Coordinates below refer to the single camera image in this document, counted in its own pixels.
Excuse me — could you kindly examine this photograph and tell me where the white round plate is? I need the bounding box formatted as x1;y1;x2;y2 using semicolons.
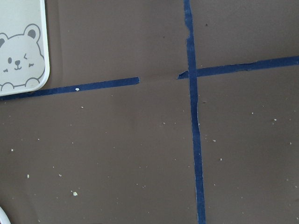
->
0;207;11;224

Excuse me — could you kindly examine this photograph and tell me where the white bear tray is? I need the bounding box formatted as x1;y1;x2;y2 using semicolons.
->
0;0;50;96

